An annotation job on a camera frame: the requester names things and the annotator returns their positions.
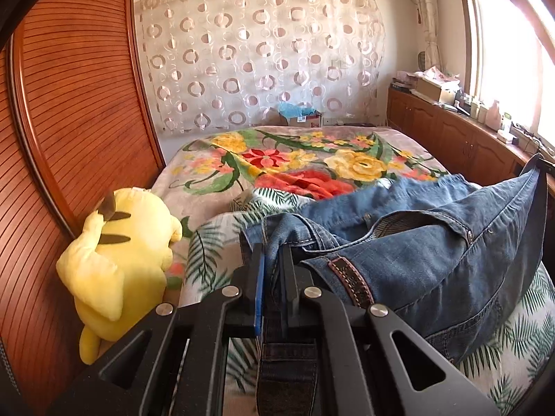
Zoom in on window side curtain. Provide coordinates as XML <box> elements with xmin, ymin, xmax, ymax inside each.
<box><xmin>408</xmin><ymin>0</ymin><xmax>443</xmax><ymax>74</ymax></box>

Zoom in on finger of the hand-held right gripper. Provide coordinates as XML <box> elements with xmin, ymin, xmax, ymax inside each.
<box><xmin>539</xmin><ymin>157</ymin><xmax>555</xmax><ymax>214</ymax></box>

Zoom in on wooden headboard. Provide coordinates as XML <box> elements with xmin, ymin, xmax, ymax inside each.
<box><xmin>0</xmin><ymin>0</ymin><xmax>168</xmax><ymax>416</ymax></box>

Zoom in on window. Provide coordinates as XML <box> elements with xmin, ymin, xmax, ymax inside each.
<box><xmin>460</xmin><ymin>0</ymin><xmax>555</xmax><ymax>148</ymax></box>

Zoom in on open cardboard box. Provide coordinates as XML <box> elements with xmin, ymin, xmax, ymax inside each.
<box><xmin>416</xmin><ymin>76</ymin><xmax>460</xmax><ymax>104</ymax></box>

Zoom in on blue plastic bag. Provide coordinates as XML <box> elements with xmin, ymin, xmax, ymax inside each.
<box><xmin>280</xmin><ymin>102</ymin><xmax>315</xmax><ymax>118</ymax></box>

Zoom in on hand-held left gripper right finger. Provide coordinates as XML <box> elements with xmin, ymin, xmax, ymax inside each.
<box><xmin>280</xmin><ymin>245</ymin><xmax>501</xmax><ymax>416</ymax></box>

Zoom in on white power strip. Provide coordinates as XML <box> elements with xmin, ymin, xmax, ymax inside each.
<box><xmin>512</xmin><ymin>123</ymin><xmax>543</xmax><ymax>144</ymax></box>

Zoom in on circle pattern curtain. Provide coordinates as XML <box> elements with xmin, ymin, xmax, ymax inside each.
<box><xmin>134</xmin><ymin>0</ymin><xmax>386</xmax><ymax>135</ymax></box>

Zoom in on wooden cabinet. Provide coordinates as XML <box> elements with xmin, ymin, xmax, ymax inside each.
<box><xmin>387</xmin><ymin>87</ymin><xmax>555</xmax><ymax>196</ymax></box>

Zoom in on blue denim pants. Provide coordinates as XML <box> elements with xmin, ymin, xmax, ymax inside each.
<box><xmin>240</xmin><ymin>154</ymin><xmax>548</xmax><ymax>416</ymax></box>

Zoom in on yellow plush toy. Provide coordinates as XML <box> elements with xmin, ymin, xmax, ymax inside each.
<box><xmin>56</xmin><ymin>187</ymin><xmax>183</xmax><ymax>365</ymax></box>

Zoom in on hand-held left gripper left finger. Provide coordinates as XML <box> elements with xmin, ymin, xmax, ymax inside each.
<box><xmin>45</xmin><ymin>243</ymin><xmax>266</xmax><ymax>416</ymax></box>

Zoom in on floral blanket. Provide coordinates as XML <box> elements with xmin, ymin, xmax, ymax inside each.
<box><xmin>150</xmin><ymin>125</ymin><xmax>447</xmax><ymax>209</ymax></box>

